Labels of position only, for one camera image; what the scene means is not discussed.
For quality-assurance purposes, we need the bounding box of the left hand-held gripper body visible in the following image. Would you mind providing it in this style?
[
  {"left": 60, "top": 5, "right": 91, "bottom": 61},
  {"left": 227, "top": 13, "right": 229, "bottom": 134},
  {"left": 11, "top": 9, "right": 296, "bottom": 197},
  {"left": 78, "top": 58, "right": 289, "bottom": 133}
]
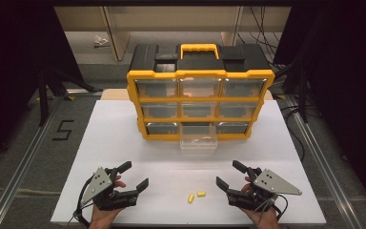
[{"left": 80, "top": 166, "right": 139, "bottom": 212}]

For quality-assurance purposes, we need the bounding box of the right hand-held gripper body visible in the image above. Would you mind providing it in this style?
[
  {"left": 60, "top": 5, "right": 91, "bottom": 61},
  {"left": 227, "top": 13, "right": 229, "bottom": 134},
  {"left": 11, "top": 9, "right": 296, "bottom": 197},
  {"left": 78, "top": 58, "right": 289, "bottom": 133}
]
[{"left": 226, "top": 168, "right": 303, "bottom": 213}]

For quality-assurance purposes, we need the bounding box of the clear plastic drawer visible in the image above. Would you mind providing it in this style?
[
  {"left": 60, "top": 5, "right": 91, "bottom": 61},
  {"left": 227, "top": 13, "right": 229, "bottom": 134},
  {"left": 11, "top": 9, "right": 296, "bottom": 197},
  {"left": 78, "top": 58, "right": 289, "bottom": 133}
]
[{"left": 179, "top": 123, "right": 219, "bottom": 156}]

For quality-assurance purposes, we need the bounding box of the metal floor rail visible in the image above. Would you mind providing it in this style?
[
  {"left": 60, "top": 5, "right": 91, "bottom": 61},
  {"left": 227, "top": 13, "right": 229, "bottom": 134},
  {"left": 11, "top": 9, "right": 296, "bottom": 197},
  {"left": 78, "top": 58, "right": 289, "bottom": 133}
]
[
  {"left": 0, "top": 94, "right": 65, "bottom": 229},
  {"left": 285, "top": 94, "right": 363, "bottom": 229}
]

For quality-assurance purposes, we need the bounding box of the person's left hand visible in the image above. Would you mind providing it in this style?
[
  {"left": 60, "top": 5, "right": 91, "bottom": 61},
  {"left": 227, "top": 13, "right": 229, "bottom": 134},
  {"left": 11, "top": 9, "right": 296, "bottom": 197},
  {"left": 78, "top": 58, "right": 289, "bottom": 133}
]
[{"left": 89, "top": 178, "right": 127, "bottom": 229}]

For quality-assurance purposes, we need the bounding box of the person's right hand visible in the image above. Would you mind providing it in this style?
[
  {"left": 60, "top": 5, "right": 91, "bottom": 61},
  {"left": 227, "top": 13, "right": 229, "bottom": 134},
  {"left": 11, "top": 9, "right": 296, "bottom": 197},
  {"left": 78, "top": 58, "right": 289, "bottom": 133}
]
[{"left": 238, "top": 176, "right": 281, "bottom": 229}]

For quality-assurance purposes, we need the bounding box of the dark curtain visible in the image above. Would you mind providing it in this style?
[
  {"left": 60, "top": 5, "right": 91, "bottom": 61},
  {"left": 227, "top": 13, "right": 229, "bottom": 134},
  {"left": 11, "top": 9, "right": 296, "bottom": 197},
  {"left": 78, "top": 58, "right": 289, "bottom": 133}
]
[
  {"left": 0, "top": 0, "right": 84, "bottom": 168},
  {"left": 273, "top": 0, "right": 366, "bottom": 219}
]

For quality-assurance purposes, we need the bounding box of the yellow black drawer organizer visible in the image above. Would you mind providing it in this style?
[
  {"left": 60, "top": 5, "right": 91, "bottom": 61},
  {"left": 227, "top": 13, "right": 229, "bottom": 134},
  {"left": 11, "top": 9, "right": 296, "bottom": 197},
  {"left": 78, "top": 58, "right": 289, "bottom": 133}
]
[{"left": 126, "top": 43, "right": 275, "bottom": 142}]

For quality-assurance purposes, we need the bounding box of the bundle of black cables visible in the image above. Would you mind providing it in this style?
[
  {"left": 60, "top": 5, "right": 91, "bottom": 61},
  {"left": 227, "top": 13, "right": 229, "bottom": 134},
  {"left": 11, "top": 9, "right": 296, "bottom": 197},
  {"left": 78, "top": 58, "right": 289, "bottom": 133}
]
[{"left": 236, "top": 6, "right": 288, "bottom": 72}]

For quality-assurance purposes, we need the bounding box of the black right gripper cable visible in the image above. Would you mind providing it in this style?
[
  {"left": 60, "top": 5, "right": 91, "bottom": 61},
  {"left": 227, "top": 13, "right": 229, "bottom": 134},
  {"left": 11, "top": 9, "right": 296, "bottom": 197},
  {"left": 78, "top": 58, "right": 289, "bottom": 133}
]
[{"left": 253, "top": 194, "right": 290, "bottom": 229}]

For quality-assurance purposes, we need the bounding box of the black metal stand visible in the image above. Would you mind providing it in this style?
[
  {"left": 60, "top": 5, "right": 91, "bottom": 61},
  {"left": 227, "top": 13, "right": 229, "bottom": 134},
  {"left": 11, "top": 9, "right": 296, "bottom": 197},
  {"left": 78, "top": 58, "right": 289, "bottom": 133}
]
[
  {"left": 274, "top": 53, "right": 313, "bottom": 124},
  {"left": 35, "top": 65, "right": 105, "bottom": 128}
]

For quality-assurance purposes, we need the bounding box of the crumpled white paper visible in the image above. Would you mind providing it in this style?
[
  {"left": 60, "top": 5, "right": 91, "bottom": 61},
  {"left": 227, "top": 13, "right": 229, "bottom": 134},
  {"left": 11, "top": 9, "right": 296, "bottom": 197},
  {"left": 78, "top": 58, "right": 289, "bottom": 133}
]
[{"left": 93, "top": 34, "right": 111, "bottom": 49}]

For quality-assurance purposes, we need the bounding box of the beige wooden furniture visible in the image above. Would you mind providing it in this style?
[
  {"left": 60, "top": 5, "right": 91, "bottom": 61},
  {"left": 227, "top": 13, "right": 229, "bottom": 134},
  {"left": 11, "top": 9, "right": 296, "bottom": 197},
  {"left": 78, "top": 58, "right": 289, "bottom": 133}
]
[{"left": 53, "top": 6, "right": 292, "bottom": 62}]

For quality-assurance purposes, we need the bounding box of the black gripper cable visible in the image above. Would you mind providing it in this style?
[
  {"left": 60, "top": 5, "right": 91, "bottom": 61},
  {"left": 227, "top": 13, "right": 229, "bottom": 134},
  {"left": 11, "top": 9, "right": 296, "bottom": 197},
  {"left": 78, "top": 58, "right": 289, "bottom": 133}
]
[
  {"left": 253, "top": 194, "right": 290, "bottom": 229},
  {"left": 68, "top": 180, "right": 93, "bottom": 229}
]

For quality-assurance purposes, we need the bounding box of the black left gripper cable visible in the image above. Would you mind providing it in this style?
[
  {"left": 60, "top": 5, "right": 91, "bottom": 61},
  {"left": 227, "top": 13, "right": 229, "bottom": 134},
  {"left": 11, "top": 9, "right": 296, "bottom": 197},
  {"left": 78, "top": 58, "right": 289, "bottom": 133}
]
[{"left": 68, "top": 180, "right": 93, "bottom": 229}]

